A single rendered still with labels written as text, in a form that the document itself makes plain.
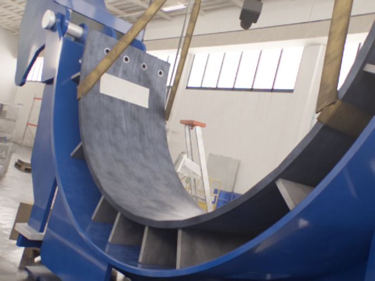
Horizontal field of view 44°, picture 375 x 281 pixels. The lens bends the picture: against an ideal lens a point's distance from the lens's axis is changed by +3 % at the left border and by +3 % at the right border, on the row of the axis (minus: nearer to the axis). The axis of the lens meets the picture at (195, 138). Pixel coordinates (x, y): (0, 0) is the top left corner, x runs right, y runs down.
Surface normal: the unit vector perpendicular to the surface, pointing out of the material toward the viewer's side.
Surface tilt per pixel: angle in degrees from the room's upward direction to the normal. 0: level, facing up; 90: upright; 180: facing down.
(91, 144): 45
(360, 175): 121
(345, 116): 115
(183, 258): 72
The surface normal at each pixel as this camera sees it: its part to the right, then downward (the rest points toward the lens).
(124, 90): 0.67, -0.15
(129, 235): 0.59, 0.26
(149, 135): 0.66, -0.47
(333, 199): 0.38, 0.64
